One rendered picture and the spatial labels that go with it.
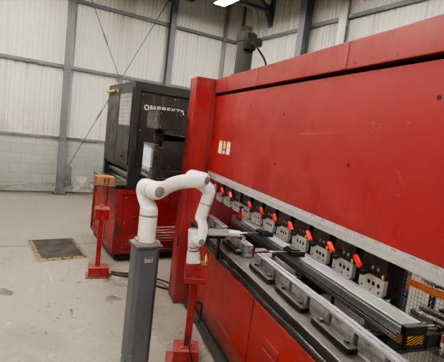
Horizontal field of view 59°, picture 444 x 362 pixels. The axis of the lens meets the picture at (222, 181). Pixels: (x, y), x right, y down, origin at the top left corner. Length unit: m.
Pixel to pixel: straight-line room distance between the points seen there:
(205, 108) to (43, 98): 6.16
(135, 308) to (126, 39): 8.07
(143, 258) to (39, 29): 7.69
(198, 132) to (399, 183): 2.49
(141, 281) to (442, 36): 2.11
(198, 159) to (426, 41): 2.61
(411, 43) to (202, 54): 9.27
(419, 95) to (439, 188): 0.38
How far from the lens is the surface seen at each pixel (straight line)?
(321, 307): 2.19
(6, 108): 9.55
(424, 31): 1.77
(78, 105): 9.71
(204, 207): 2.87
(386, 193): 1.78
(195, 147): 3.86
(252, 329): 2.66
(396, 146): 1.76
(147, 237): 2.62
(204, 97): 3.88
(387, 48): 1.90
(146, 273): 2.68
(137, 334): 2.85
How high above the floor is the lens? 1.77
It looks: 7 degrees down
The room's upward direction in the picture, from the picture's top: 7 degrees clockwise
